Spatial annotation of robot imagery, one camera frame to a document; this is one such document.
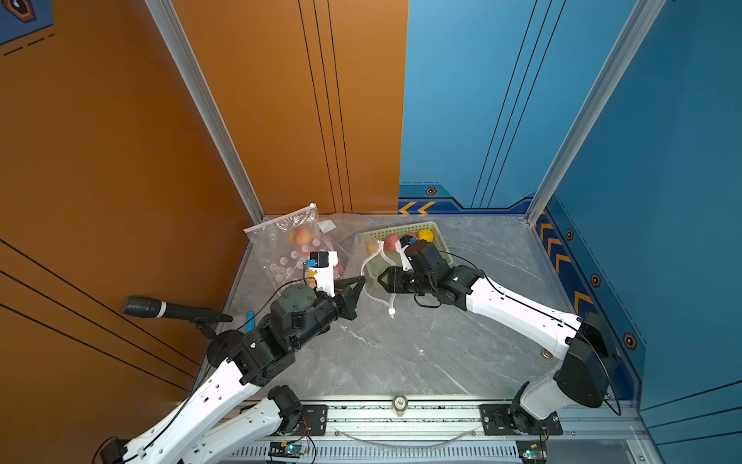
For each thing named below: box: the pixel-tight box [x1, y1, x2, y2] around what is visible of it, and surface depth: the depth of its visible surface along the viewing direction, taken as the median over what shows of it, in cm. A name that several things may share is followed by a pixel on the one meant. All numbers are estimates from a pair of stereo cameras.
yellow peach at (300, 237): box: [288, 228, 312, 246], surface depth 104 cm
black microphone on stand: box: [121, 296, 233, 340], surface depth 65 cm
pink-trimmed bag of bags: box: [361, 240, 398, 318], surface depth 67 cm
